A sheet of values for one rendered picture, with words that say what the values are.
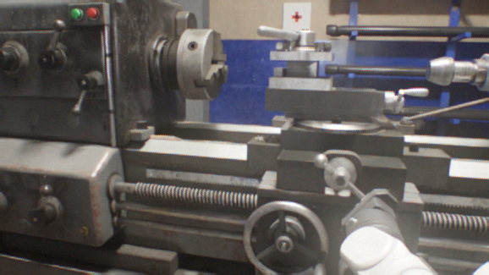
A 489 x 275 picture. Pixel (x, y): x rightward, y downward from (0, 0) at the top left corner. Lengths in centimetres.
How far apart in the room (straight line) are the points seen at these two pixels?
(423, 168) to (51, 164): 107
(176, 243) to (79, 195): 36
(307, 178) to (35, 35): 95
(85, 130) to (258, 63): 327
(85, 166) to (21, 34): 48
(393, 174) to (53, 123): 105
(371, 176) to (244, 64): 359
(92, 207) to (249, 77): 341
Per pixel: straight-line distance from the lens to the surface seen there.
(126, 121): 119
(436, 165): 106
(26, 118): 141
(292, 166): 89
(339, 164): 82
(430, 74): 126
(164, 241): 130
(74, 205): 120
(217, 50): 130
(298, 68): 103
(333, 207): 92
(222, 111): 448
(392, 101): 105
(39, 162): 127
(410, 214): 94
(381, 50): 428
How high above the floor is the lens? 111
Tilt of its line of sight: 12 degrees down
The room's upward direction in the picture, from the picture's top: 1 degrees clockwise
